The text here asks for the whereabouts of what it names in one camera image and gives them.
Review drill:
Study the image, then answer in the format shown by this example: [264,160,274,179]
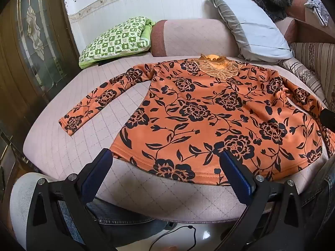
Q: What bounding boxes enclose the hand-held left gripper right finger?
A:
[219,150,312,251]

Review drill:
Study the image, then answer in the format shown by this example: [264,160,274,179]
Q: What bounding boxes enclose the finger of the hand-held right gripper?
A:
[320,108,335,134]

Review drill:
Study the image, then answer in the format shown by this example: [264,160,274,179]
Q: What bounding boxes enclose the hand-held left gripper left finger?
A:
[26,149,114,251]

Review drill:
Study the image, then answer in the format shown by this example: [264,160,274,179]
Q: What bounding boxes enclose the orange floral long-sleeve shirt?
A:
[58,54,335,186]

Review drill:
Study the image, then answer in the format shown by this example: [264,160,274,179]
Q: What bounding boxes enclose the pink quilted sofa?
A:
[22,0,335,223]

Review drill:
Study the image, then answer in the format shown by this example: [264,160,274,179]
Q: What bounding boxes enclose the person's blue jeans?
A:
[59,146,335,243]

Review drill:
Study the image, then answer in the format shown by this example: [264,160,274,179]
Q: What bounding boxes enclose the striped floral sofa cushion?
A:
[277,42,335,108]

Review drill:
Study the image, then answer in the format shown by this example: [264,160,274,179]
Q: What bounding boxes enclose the grey padded seat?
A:
[10,173,57,250]

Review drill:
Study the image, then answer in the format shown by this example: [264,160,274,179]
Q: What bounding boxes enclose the grey crumpled cloth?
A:
[304,0,330,27]

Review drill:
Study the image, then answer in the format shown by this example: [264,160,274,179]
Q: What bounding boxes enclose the grey pillow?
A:
[206,0,295,64]

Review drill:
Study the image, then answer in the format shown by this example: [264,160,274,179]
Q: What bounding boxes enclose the dark furry garment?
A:
[253,0,299,23]

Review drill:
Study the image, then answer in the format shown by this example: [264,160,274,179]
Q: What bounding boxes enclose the green checkered pillow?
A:
[79,16,156,69]

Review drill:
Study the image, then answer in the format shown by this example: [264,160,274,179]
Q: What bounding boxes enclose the wooden door with glass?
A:
[0,0,80,163]

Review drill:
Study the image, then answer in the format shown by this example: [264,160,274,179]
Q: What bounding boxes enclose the black cable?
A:
[149,225,197,251]

